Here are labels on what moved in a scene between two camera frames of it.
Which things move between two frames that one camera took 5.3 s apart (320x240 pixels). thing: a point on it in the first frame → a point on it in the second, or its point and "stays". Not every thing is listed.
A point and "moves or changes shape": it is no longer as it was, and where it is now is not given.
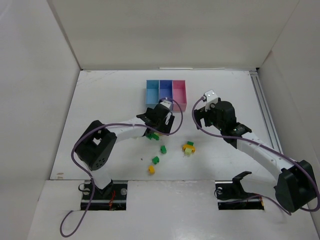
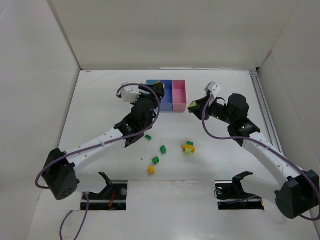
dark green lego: x=153 y=135 moves or changes shape
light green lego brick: x=188 y=151 stays
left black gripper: x=164 y=123 → x=155 y=89
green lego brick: x=155 y=160 stays
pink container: x=179 y=95 stays
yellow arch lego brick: x=191 y=147 stays
